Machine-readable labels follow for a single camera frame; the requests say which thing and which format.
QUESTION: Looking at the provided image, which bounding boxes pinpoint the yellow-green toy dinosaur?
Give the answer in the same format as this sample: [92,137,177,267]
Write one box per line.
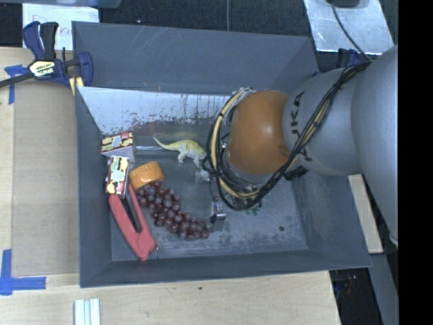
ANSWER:
[152,135,208,169]

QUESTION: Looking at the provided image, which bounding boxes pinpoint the dark red toy grapes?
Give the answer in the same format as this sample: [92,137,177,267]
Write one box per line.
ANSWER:
[135,180,214,242]

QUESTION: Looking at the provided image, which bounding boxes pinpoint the orange plastic cap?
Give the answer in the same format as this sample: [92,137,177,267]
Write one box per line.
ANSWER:
[128,160,165,191]

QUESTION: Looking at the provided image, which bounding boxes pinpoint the red plastic hand tool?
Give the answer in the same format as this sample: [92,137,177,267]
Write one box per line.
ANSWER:
[108,181,158,262]

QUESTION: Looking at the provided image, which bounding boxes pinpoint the red and yellow printed packet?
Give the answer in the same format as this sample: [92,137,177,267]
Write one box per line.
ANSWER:
[105,156,131,196]

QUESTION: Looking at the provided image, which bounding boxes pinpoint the red and yellow printed box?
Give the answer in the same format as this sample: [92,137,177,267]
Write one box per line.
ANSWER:
[100,131,137,164]

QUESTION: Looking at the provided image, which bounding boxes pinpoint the grey metal bin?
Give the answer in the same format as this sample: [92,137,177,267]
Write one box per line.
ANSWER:
[71,20,373,289]

